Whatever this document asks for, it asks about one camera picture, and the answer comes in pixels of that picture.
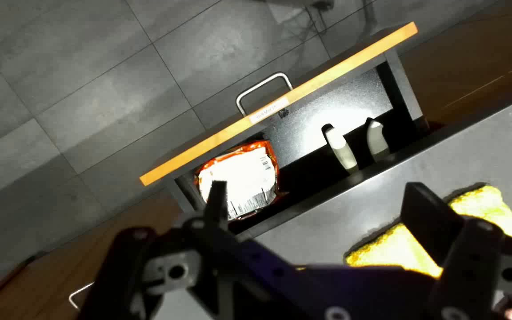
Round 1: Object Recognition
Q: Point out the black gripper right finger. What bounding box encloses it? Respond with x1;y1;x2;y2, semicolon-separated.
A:
400;181;464;265

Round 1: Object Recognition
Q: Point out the yellow cloth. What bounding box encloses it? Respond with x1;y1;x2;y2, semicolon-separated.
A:
345;183;512;279

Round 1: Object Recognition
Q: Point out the metal drawer handle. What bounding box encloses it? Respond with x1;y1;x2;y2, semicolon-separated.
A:
235;71;294;116

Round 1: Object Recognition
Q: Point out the white orange snack bag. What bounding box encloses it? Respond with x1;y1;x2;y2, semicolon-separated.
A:
198;140;279;220

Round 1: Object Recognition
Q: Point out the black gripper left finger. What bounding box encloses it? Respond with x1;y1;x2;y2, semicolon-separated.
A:
205;180;228;229

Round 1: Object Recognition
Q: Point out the open wooden front drawer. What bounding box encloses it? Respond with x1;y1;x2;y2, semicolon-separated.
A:
139;23;422;231

